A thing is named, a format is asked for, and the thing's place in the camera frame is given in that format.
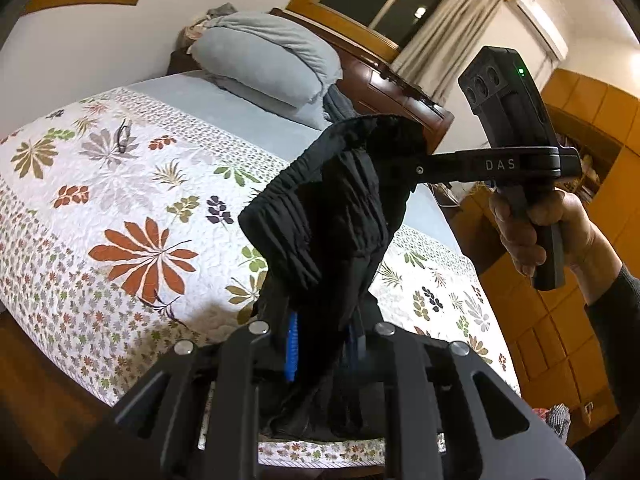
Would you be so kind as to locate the white air conditioner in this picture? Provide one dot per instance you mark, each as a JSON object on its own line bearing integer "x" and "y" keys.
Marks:
{"x": 542, "y": 25}

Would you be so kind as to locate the wooden wall shelf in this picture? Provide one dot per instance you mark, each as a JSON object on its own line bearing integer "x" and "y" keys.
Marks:
{"x": 597, "y": 165}

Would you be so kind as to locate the eyeglasses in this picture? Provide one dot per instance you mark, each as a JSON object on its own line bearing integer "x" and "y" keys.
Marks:
{"x": 122, "y": 135}

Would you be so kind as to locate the wooden wardrobe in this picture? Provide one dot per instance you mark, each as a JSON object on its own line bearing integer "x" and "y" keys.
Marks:
{"x": 565, "y": 340}

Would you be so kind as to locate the person's right hand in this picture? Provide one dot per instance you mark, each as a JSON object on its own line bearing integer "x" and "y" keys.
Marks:
{"x": 580, "y": 240}

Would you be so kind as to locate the floral quilted blanket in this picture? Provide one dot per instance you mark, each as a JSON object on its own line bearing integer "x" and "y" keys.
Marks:
{"x": 125, "y": 210}

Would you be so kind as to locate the pile of clothes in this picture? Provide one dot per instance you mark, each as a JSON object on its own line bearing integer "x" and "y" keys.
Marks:
{"x": 215, "y": 15}

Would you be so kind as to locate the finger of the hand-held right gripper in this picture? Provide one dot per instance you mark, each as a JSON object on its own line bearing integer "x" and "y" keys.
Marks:
{"x": 440, "y": 167}

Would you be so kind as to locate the wooden framed window with curtain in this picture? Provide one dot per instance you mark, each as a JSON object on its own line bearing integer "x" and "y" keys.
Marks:
{"x": 380, "y": 0}

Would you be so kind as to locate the dark wooden headboard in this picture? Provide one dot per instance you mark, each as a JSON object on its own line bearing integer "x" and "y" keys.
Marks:
{"x": 380, "y": 85}

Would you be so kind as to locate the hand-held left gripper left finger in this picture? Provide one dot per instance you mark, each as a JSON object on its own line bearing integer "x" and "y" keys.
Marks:
{"x": 292, "y": 347}

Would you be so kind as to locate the black quilted pants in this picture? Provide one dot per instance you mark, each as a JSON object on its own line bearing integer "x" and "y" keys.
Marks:
{"x": 325, "y": 210}

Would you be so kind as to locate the bed with light blue sheet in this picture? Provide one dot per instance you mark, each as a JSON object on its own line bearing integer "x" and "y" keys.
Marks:
{"x": 260, "y": 120}

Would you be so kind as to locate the beige curtain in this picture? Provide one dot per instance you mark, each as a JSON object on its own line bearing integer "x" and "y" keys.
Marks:
{"x": 450, "y": 35}

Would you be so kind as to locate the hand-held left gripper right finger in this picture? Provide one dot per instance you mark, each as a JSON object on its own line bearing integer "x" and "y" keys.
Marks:
{"x": 395, "y": 355}

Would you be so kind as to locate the grey pillow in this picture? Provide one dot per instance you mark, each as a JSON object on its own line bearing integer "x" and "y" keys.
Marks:
{"x": 280, "y": 105}
{"x": 260, "y": 45}

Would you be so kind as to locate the dark grey garment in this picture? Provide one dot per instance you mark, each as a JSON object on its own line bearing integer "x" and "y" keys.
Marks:
{"x": 340, "y": 105}

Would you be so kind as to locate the person's right forearm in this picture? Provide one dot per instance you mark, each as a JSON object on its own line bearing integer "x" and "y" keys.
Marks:
{"x": 617, "y": 340}

